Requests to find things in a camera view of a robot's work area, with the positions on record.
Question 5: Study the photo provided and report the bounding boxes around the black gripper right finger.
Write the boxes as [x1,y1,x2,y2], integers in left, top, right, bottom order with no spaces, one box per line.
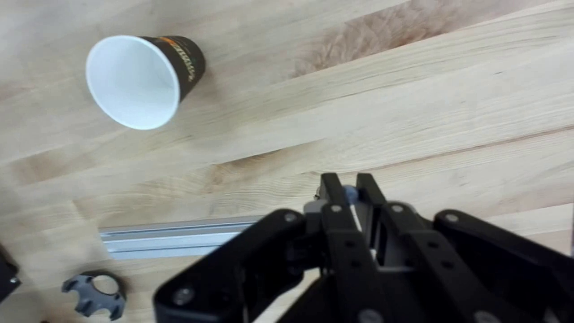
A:
[356,173,574,323]

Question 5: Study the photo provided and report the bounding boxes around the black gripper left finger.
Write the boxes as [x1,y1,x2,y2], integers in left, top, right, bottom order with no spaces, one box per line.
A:
[150,173,390,323]

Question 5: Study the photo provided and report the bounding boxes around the white paper cup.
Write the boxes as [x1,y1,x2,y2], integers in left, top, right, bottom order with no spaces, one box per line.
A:
[84,33,207,133]

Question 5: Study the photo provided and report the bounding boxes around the black block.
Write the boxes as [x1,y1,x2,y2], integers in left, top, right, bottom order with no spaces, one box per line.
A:
[0,243,23,304]

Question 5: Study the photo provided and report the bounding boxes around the aluminium extrusion rail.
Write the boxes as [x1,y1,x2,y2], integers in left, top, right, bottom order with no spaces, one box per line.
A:
[96,216,265,260]

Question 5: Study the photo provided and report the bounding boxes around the small black metal bracket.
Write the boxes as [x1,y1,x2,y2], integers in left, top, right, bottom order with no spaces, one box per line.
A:
[60,269,128,323]

